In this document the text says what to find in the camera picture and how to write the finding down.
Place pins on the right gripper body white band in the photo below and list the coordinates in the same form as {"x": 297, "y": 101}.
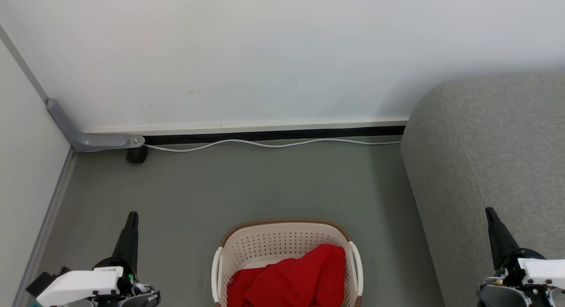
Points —
{"x": 543, "y": 271}

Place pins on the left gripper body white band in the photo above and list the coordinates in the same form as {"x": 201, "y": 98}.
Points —
{"x": 79, "y": 285}

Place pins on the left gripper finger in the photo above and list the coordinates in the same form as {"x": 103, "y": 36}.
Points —
{"x": 129, "y": 241}

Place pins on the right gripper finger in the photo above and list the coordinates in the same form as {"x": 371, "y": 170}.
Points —
{"x": 501, "y": 241}

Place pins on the plain red garment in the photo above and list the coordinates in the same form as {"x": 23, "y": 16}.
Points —
{"x": 309, "y": 276}

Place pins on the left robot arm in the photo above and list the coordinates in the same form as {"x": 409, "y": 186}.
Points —
{"x": 141, "y": 298}

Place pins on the grey fabric sofa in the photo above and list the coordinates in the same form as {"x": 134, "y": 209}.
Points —
{"x": 485, "y": 144}

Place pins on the grey floor skirting strip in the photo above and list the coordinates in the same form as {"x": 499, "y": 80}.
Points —
{"x": 44, "y": 227}

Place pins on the black caster foot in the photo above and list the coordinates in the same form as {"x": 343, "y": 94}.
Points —
{"x": 137, "y": 155}

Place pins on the cream perforated laundry basket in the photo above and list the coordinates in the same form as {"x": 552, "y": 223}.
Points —
{"x": 282, "y": 241}

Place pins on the black baseboard strip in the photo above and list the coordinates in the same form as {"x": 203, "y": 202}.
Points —
{"x": 287, "y": 134}

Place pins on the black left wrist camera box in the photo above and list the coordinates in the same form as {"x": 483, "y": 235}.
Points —
{"x": 42, "y": 284}

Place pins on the grey metal partition bracket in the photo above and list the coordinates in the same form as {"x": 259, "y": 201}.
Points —
{"x": 88, "y": 141}

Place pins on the white wall trim strip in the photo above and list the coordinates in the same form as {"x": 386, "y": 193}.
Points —
{"x": 265, "y": 127}

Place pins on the grey wall corner strip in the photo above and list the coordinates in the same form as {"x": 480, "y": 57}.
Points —
{"x": 24, "y": 64}

